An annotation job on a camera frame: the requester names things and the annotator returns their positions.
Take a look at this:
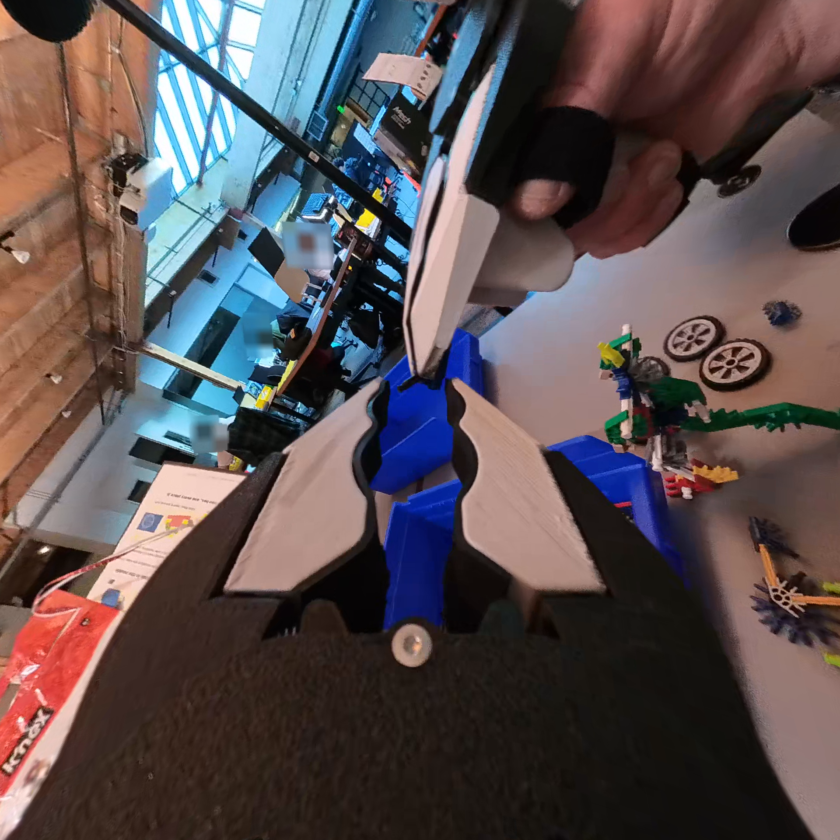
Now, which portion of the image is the person's right hand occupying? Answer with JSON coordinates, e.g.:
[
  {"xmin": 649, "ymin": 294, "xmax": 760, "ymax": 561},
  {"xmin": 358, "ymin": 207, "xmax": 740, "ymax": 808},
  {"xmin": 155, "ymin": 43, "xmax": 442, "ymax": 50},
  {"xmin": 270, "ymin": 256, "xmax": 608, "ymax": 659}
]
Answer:
[{"xmin": 504, "ymin": 0, "xmax": 840, "ymax": 259}]

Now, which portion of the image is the white ceiling projector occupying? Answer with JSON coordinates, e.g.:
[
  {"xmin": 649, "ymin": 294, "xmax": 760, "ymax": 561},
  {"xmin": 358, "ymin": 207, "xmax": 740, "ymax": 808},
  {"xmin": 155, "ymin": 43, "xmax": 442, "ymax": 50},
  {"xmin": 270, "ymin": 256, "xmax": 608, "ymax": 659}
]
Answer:
[{"xmin": 115, "ymin": 157, "xmax": 175, "ymax": 232}]

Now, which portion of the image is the black product carton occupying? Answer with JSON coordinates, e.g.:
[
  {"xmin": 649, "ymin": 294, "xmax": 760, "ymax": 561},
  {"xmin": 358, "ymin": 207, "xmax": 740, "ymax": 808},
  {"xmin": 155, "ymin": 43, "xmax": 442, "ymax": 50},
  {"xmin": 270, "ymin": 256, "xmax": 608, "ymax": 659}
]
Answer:
[{"xmin": 373, "ymin": 84, "xmax": 437, "ymax": 181}]

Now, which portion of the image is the blue plastic bin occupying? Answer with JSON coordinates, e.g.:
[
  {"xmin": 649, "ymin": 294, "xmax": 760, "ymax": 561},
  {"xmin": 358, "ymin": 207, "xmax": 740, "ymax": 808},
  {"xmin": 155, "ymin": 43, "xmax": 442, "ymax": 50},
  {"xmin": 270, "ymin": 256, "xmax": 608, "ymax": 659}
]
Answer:
[
  {"xmin": 382, "ymin": 434, "xmax": 685, "ymax": 634},
  {"xmin": 371, "ymin": 329, "xmax": 488, "ymax": 496}
]

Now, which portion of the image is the blue connector orange rod piece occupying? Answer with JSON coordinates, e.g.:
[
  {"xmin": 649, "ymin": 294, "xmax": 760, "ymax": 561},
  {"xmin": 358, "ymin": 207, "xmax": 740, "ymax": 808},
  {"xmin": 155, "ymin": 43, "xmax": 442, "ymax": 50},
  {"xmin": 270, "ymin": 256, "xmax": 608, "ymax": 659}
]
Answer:
[{"xmin": 750, "ymin": 570, "xmax": 840, "ymax": 648}]

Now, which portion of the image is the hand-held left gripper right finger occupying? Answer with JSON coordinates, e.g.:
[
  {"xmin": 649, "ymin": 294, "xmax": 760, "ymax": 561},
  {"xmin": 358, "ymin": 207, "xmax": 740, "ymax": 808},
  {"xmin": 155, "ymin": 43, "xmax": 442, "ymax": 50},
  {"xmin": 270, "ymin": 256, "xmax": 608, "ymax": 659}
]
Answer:
[{"xmin": 444, "ymin": 378, "xmax": 609, "ymax": 623}]

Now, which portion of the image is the wooden office desk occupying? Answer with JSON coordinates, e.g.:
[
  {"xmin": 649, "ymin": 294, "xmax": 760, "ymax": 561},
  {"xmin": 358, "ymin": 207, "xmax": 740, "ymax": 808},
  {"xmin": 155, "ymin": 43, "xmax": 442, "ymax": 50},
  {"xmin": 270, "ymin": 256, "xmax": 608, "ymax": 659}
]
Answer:
[{"xmin": 260, "ymin": 195, "xmax": 410, "ymax": 397}]

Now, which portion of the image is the orange rod blue clip piece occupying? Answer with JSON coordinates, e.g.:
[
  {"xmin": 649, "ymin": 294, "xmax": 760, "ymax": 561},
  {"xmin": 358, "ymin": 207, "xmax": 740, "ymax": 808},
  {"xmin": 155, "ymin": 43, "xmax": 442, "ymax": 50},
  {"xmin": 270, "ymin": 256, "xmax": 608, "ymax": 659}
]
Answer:
[{"xmin": 747, "ymin": 515, "xmax": 791, "ymax": 592}]

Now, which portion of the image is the grey toy wheel black tire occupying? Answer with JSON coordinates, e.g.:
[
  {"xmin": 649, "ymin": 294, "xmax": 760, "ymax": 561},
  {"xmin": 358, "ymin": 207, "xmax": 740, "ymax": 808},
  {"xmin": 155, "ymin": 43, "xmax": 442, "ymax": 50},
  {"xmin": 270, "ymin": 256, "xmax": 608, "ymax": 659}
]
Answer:
[
  {"xmin": 662, "ymin": 314, "xmax": 727, "ymax": 364},
  {"xmin": 699, "ymin": 338, "xmax": 774, "ymax": 393}
]

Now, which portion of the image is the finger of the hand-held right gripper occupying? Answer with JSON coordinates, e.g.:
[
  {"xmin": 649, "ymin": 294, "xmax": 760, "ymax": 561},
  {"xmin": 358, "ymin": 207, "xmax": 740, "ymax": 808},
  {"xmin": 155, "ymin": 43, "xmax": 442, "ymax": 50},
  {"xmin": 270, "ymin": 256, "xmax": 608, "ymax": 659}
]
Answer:
[
  {"xmin": 401, "ymin": 153, "xmax": 504, "ymax": 382},
  {"xmin": 423, "ymin": 58, "xmax": 500, "ymax": 169}
]

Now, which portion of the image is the black metal pole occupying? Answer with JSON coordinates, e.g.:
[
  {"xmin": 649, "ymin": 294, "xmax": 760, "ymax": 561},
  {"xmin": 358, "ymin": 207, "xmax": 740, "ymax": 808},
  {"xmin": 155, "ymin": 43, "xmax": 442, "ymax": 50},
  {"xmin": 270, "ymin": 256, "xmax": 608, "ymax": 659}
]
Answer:
[{"xmin": 99, "ymin": 0, "xmax": 416, "ymax": 246}]

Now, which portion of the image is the green leafy toy piece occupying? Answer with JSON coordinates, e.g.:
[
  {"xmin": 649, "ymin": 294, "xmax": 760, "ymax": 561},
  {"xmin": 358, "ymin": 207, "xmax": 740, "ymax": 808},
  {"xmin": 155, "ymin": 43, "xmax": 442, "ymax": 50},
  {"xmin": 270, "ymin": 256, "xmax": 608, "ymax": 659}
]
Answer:
[{"xmin": 676, "ymin": 399, "xmax": 840, "ymax": 438}]

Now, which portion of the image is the building instruction sheet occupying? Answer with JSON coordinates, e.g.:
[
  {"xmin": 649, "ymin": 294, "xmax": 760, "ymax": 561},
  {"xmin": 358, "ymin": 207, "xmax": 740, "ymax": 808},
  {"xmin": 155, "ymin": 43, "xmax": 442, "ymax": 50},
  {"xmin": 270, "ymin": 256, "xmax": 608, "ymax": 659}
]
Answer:
[{"xmin": 84, "ymin": 461, "xmax": 252, "ymax": 620}]

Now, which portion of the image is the toy set packaging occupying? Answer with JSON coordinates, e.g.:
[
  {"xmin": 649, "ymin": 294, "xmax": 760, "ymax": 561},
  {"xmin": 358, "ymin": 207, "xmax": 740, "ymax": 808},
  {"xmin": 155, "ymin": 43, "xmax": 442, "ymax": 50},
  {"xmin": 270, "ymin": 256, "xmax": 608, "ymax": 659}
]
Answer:
[{"xmin": 0, "ymin": 588, "xmax": 127, "ymax": 804}]

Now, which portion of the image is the black round disc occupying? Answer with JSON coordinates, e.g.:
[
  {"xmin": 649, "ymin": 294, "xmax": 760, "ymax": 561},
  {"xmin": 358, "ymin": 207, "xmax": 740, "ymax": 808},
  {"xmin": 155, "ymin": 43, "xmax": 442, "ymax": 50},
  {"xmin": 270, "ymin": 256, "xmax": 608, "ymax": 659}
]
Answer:
[{"xmin": 0, "ymin": 0, "xmax": 97, "ymax": 44}]

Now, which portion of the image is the red rod toy assembly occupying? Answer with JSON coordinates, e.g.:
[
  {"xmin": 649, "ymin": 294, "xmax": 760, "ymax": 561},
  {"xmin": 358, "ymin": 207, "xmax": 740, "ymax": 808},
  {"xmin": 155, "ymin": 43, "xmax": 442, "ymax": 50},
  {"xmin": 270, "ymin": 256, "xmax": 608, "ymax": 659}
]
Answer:
[{"xmin": 596, "ymin": 323, "xmax": 744, "ymax": 504}]

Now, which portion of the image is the black stand base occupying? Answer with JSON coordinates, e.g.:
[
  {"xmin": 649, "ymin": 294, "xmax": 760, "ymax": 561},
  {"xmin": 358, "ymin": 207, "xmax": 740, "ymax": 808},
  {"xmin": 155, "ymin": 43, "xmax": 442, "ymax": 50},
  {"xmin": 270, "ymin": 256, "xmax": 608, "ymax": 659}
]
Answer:
[{"xmin": 787, "ymin": 182, "xmax": 840, "ymax": 254}]

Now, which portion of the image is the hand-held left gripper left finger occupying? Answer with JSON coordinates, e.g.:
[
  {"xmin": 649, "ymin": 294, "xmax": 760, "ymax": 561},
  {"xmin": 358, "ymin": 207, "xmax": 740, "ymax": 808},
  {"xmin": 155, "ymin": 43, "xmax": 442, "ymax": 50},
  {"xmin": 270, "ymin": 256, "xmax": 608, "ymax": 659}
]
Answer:
[{"xmin": 225, "ymin": 381, "xmax": 392, "ymax": 620}]

